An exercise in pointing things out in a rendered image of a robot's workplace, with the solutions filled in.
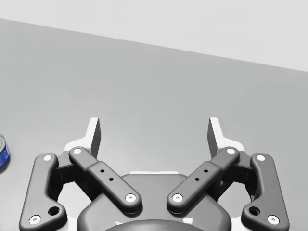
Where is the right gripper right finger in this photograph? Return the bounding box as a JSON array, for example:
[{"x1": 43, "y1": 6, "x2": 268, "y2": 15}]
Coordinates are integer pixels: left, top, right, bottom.
[{"x1": 166, "y1": 117, "x2": 290, "y2": 231}]

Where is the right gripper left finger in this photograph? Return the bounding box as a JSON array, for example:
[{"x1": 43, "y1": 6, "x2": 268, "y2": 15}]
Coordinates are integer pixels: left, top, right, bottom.
[{"x1": 19, "y1": 117, "x2": 143, "y2": 231}]

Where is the blue flat can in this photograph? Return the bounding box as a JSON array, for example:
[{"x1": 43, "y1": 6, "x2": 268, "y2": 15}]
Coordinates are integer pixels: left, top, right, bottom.
[{"x1": 0, "y1": 133, "x2": 12, "y2": 173}]

